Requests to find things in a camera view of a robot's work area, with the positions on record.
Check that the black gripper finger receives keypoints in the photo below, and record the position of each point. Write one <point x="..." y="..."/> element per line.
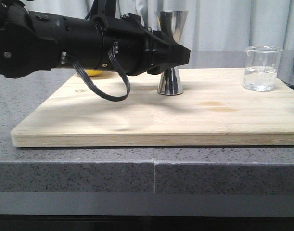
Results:
<point x="163" y="53"/>

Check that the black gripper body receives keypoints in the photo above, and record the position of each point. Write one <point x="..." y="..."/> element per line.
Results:
<point x="137" y="47"/>

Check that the steel double jigger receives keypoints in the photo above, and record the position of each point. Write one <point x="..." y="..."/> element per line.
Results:
<point x="172" y="23"/>

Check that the clear glass beaker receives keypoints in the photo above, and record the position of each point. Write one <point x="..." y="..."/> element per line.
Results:
<point x="261" y="68"/>

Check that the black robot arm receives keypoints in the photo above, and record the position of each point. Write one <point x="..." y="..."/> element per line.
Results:
<point x="32" y="41"/>

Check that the grey curtain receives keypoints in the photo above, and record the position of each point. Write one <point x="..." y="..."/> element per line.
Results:
<point x="223" y="25"/>

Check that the yellow lemon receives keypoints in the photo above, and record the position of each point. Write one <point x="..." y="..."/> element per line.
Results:
<point x="92" y="73"/>

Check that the wooden cutting board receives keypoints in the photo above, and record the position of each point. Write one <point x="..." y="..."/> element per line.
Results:
<point x="214" y="109"/>

